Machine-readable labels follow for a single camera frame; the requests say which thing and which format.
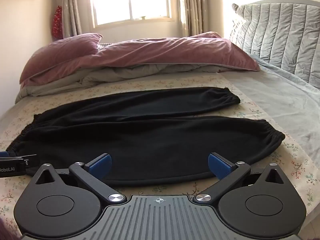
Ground window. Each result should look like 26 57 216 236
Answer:
90 0 187 29

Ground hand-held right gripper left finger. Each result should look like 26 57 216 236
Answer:
35 152 125 204

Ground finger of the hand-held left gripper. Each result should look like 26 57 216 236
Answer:
0 151 37 167

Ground pink duvet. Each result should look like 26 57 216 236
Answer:
15 31 260 104

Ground black pants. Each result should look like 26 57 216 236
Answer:
5 87 286 187

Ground floral blanket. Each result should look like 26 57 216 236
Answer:
0 73 319 240

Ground pink pillow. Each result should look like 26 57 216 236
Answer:
20 33 103 85

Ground grey quilted headboard cushion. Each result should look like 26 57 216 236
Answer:
229 0 320 89

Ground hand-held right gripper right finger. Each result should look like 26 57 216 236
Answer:
194 152 284 204

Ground red floral bag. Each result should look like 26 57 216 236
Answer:
52 5 63 40

